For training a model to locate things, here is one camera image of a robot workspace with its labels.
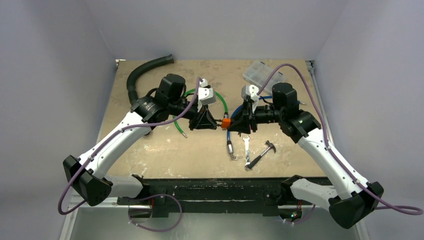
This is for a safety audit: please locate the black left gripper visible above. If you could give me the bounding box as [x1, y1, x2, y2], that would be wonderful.
[169, 99, 218, 131]

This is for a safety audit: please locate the orange black padlock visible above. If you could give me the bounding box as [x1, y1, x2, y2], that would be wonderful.
[218, 117, 234, 130]

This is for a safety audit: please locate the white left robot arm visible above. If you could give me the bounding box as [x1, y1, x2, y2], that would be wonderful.
[63, 73, 218, 206]

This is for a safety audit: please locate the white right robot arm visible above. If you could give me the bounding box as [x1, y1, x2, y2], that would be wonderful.
[227, 83, 384, 229]

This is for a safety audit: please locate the silver open-end wrench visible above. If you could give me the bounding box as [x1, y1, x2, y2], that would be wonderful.
[242, 135, 250, 171]

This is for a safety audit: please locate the clear plastic screw box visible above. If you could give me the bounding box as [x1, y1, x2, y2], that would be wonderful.
[242, 60, 287, 95]

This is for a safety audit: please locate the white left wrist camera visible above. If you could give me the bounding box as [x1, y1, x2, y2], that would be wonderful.
[197, 78, 216, 113]

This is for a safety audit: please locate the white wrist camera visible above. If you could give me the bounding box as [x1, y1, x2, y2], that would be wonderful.
[197, 78, 216, 113]
[241, 84, 260, 113]

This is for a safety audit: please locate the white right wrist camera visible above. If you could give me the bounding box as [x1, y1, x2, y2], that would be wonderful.
[241, 84, 260, 113]

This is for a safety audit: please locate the green cable lock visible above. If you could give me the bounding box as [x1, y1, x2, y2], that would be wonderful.
[173, 88, 229, 139]

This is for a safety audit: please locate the blue cable lock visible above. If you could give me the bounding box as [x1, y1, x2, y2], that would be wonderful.
[226, 95, 307, 162]

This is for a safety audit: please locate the small black handle hammer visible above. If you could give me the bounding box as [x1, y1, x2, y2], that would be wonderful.
[245, 140, 277, 171]

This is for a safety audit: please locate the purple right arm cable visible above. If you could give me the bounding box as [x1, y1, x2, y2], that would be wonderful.
[256, 63, 424, 226]

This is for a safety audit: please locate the black corrugated hose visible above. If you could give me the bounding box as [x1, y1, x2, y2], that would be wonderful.
[126, 54, 175, 137]

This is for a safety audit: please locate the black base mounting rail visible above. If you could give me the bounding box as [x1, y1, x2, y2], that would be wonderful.
[117, 175, 301, 218]

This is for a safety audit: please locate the aluminium frame rail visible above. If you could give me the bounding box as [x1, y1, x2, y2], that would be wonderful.
[59, 195, 153, 240]

